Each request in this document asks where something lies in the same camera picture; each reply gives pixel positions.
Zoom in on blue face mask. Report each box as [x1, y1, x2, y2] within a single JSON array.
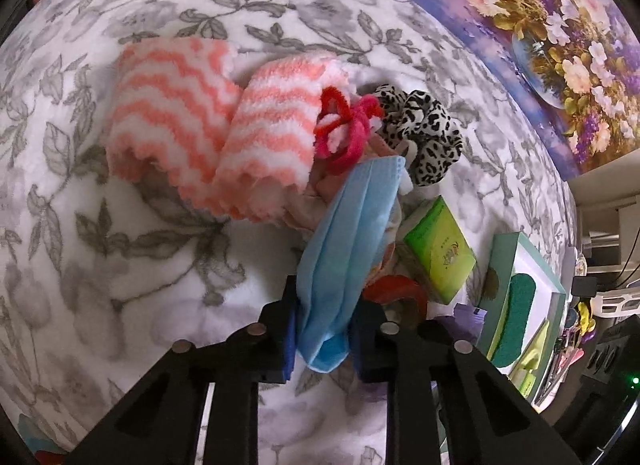
[[295, 155, 413, 373]]

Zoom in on dark green sponge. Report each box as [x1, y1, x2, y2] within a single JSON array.
[[487, 272, 538, 368]]

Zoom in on white box with teal rim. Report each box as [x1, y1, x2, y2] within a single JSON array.
[[480, 232, 568, 406]]

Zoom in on flower painting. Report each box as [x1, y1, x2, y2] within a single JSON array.
[[360, 0, 640, 180]]

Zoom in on pink striped fluffy towel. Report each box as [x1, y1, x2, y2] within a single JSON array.
[[105, 37, 351, 223]]

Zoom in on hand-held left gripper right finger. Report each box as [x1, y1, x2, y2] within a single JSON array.
[[350, 300, 583, 465]]

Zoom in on red pipe cleaner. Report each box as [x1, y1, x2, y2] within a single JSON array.
[[312, 87, 386, 176]]

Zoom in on green tissue pack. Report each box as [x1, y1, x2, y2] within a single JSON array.
[[402, 195, 477, 306]]

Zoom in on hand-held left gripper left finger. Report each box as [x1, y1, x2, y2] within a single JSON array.
[[65, 275, 301, 465]]

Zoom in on lime green cloth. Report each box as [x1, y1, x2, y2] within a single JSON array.
[[510, 320, 551, 396]]

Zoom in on pink clip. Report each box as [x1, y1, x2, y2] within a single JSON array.
[[552, 345, 583, 371]]

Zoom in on purple wipes packet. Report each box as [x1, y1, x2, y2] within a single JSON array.
[[435, 305, 488, 351]]

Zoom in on leopard print scrunchie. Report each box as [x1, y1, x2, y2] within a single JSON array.
[[372, 85, 466, 188]]

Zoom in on yellow soft item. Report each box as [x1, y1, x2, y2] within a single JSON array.
[[575, 302, 598, 336]]

